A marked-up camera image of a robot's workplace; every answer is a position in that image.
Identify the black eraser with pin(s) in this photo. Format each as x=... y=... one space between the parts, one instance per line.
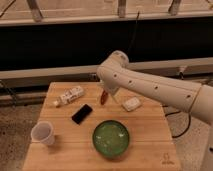
x=82 y=113

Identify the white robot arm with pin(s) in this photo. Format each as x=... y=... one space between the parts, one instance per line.
x=193 y=98

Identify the white ceramic cup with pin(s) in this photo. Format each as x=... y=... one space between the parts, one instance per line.
x=43 y=132

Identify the brown oblong object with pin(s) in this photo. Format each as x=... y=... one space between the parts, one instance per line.
x=104 y=97

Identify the white soap bar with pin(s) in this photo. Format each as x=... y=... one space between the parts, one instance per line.
x=131 y=104

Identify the wooden cutting board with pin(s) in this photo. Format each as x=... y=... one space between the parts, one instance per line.
x=151 y=147

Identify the green bowl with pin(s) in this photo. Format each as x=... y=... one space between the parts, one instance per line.
x=111 y=139

